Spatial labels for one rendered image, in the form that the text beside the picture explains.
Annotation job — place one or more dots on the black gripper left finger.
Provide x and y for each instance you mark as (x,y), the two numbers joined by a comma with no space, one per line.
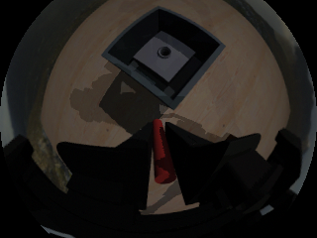
(129,163)

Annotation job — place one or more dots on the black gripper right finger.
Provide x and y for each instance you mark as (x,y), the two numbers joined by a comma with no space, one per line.
(197,161)

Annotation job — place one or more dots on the red peg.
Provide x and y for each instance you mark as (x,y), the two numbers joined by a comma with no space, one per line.
(163,166)

